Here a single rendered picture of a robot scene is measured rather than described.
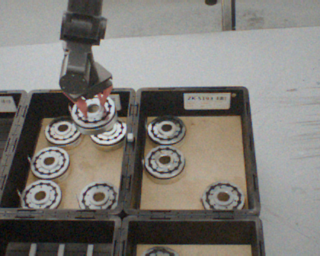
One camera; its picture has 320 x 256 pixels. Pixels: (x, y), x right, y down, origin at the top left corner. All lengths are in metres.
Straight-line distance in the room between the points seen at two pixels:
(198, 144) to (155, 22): 1.89
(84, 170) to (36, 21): 2.12
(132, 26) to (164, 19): 0.21
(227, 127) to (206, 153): 0.11
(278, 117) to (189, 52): 0.43
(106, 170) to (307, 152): 0.60
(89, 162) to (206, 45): 0.72
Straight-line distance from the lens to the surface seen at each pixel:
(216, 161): 1.30
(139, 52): 1.83
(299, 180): 1.45
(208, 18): 3.16
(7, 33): 3.30
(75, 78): 0.96
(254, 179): 1.16
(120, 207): 1.12
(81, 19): 0.97
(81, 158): 1.35
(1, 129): 1.49
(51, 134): 1.38
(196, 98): 1.36
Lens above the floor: 1.86
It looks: 48 degrees down
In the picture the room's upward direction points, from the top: 5 degrees counter-clockwise
